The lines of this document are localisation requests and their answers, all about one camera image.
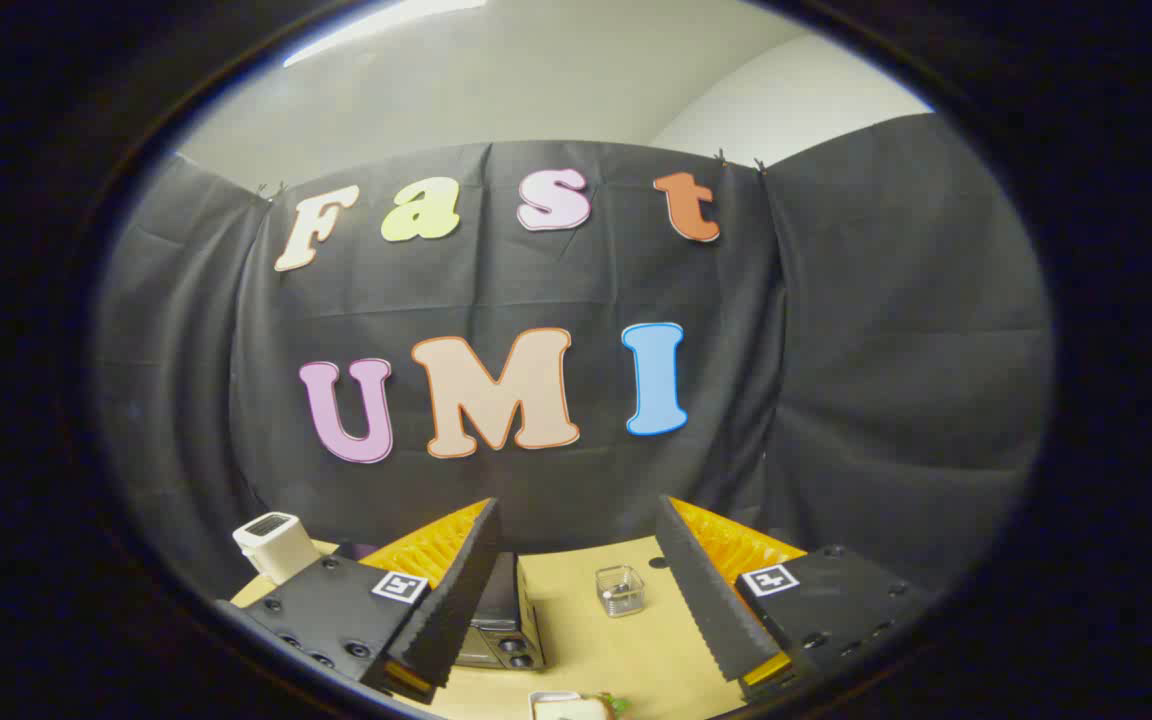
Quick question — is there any white bread lettuce sandwich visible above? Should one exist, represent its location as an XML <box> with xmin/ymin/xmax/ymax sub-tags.
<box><xmin>533</xmin><ymin>692</ymin><xmax>632</xmax><ymax>720</ymax></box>

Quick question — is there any black backdrop cloth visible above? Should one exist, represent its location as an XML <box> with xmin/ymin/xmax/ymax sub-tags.
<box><xmin>91</xmin><ymin>112</ymin><xmax>1055</xmax><ymax>601</ymax></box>

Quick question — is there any clear square holder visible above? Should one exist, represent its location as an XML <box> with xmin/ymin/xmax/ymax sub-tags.
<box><xmin>595</xmin><ymin>565</ymin><xmax>647</xmax><ymax>619</ymax></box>

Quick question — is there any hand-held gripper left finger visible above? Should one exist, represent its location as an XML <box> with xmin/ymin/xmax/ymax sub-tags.
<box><xmin>216</xmin><ymin>497</ymin><xmax>503</xmax><ymax>706</ymax></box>

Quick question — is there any white pop-up toaster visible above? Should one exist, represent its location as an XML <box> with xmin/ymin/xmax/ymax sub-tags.
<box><xmin>233</xmin><ymin>512</ymin><xmax>322</xmax><ymax>586</ymax></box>

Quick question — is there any black toaster oven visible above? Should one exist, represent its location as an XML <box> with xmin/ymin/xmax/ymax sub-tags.
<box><xmin>451</xmin><ymin>550</ymin><xmax>547</xmax><ymax>671</ymax></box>

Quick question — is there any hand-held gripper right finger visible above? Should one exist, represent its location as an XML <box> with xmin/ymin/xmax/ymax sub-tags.
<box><xmin>656</xmin><ymin>494</ymin><xmax>937</xmax><ymax>701</ymax></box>

